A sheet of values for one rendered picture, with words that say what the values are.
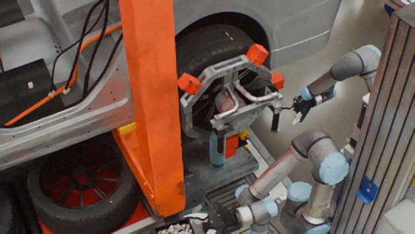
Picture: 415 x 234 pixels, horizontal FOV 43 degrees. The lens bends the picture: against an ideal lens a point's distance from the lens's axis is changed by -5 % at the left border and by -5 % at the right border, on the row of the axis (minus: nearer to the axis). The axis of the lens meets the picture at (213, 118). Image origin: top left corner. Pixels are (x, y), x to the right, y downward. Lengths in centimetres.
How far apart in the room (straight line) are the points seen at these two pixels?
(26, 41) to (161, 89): 148
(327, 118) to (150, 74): 226
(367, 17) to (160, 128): 327
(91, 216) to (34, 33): 124
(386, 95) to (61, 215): 190
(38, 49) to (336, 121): 222
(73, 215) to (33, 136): 50
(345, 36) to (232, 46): 225
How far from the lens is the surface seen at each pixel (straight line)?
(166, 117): 240
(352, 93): 447
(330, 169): 204
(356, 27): 516
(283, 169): 219
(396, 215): 224
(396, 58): 185
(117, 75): 288
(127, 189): 313
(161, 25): 208
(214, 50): 287
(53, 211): 313
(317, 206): 228
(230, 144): 329
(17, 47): 356
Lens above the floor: 302
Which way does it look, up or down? 47 degrees down
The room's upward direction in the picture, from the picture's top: straight up
